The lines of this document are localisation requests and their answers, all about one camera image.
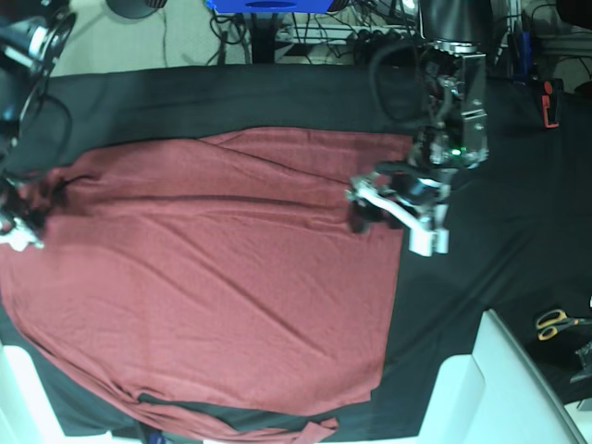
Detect white power strip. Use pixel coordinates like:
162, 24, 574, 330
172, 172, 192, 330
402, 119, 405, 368
276, 21, 407, 45

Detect white table frame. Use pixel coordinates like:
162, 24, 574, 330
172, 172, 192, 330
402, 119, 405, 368
417, 310, 586, 444
0, 342, 115, 444

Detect yellow-handled scissors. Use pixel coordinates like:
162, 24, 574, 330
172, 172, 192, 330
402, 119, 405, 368
535, 309, 591, 341

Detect white table frame left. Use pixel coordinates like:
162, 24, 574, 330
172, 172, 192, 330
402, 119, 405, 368
0, 342, 115, 444

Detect black and orange clamp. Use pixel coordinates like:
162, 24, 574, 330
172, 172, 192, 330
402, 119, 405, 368
537, 79, 563, 130

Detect black crumpled object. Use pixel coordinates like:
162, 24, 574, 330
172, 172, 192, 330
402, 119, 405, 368
570, 342, 592, 384

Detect white table frame right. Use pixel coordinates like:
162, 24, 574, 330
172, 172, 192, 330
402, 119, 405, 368
417, 310, 586, 444

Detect blue box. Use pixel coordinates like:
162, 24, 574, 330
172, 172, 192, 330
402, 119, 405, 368
204, 0, 333, 14

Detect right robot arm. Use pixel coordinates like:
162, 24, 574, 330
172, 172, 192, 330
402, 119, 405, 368
1, 1, 76, 252

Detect blue handled tool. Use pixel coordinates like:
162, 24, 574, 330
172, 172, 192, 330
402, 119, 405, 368
509, 31, 531, 83

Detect red long-sleeve T-shirt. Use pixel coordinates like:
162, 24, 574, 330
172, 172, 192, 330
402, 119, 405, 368
1, 128, 411, 443

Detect blue clamp with orange tip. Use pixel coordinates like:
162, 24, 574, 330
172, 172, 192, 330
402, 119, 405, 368
138, 427, 168, 444

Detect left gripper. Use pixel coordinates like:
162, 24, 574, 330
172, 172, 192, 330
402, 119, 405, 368
346, 161, 451, 234

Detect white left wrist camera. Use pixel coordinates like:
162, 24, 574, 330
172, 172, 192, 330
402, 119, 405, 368
409, 228, 450, 257

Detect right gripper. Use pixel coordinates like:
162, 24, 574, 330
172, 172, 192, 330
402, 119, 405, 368
1, 182, 53, 253

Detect black round stand base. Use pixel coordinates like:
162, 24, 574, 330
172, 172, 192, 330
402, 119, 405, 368
105, 0, 167, 19

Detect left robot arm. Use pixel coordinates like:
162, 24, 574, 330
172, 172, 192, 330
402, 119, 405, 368
348, 1, 493, 233

